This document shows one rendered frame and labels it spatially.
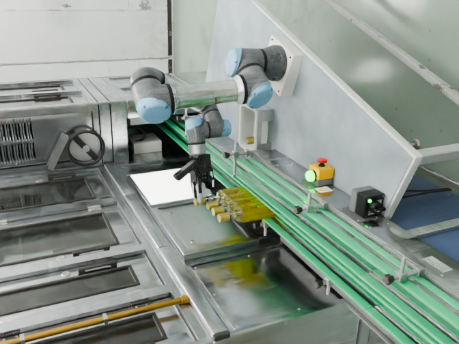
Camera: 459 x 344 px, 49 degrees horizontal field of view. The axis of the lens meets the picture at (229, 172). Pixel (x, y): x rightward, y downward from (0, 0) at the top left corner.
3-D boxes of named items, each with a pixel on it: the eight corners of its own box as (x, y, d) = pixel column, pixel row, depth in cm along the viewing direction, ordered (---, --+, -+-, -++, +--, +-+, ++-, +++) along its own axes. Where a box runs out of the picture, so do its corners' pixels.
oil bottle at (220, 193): (257, 194, 229) (214, 201, 220) (257, 183, 227) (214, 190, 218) (262, 198, 224) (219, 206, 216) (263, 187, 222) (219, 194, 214)
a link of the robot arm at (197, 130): (207, 117, 208) (188, 118, 204) (210, 142, 209) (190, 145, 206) (201, 117, 215) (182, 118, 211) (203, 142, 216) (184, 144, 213)
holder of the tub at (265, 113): (253, 153, 255) (240, 155, 252) (256, 100, 245) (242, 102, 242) (270, 164, 241) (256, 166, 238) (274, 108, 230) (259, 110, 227)
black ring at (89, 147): (104, 161, 290) (67, 166, 281) (102, 126, 282) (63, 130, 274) (106, 164, 286) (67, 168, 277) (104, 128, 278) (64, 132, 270)
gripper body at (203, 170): (214, 181, 212) (212, 153, 210) (195, 184, 208) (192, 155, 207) (207, 179, 219) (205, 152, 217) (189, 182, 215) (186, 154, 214)
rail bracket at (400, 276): (416, 269, 143) (379, 280, 138) (420, 248, 141) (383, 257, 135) (426, 277, 140) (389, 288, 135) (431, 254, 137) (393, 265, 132)
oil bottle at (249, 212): (275, 210, 215) (230, 218, 206) (276, 198, 213) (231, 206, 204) (282, 216, 210) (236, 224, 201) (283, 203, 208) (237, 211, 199)
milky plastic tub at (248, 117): (253, 143, 253) (238, 145, 250) (255, 99, 245) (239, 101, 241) (270, 154, 238) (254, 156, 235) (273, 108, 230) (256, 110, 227)
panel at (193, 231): (185, 170, 286) (126, 179, 273) (185, 166, 285) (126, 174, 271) (259, 244, 211) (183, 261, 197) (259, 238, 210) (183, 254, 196)
